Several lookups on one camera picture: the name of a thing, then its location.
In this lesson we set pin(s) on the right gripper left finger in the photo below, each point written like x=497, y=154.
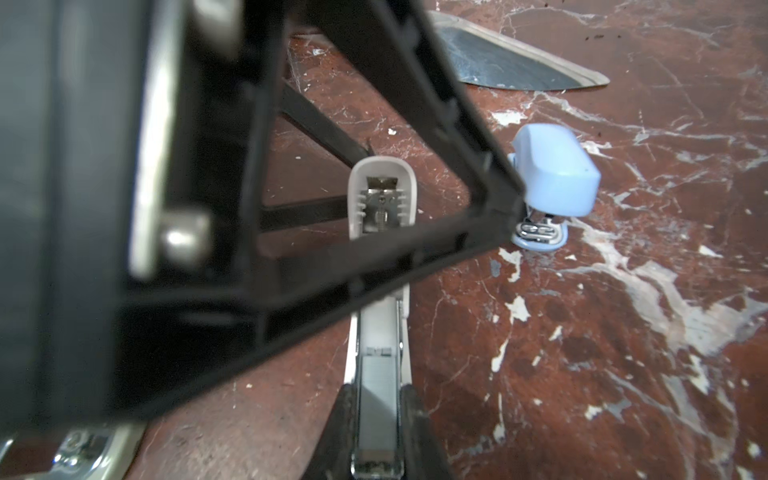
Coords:
x=332, y=455

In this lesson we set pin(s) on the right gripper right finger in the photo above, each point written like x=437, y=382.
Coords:
x=424, y=456

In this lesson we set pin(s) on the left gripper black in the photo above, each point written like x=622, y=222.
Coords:
x=74, y=77

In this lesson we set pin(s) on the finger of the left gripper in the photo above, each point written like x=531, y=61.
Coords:
x=307, y=118
x=217, y=290

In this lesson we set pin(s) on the grey staple strip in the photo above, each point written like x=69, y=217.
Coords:
x=377, y=436

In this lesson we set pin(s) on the small white stapler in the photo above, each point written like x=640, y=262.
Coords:
x=379, y=300

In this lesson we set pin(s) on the black white stapler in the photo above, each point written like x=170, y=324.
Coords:
x=98, y=451

